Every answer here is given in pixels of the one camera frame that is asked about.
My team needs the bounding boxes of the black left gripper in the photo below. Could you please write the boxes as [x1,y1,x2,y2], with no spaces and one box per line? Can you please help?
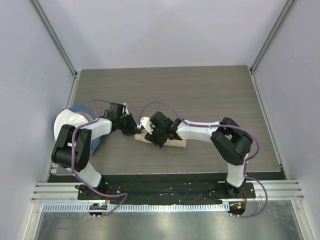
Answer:
[117,113,141,136]

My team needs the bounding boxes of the beige cloth napkin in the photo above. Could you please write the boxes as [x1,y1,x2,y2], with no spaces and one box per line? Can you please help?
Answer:
[134,131,187,148]

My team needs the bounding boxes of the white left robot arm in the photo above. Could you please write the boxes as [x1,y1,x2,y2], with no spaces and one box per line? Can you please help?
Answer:
[51,102,141,200]

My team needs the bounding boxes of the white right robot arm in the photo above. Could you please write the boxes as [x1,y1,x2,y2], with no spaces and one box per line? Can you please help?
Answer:
[139,111,253,198]

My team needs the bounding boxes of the blue plaid cloth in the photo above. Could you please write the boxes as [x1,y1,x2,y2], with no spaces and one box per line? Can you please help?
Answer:
[68,104,106,156]

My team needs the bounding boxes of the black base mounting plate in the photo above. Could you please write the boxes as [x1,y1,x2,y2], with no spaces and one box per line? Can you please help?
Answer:
[48,173,256,205]

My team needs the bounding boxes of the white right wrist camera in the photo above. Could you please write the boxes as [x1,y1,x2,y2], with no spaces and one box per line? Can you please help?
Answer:
[137,116,153,134]

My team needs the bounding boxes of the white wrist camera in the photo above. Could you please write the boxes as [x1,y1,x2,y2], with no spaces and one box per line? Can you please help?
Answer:
[122,103,130,115]
[137,116,153,134]

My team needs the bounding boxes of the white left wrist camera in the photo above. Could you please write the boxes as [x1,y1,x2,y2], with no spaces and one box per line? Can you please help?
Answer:
[122,103,130,115]

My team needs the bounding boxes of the slotted grey cable duct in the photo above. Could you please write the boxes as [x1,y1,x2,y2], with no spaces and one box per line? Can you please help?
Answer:
[42,202,230,213]

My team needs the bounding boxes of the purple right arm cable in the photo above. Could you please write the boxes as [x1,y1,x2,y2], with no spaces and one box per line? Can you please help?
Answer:
[136,101,270,220]

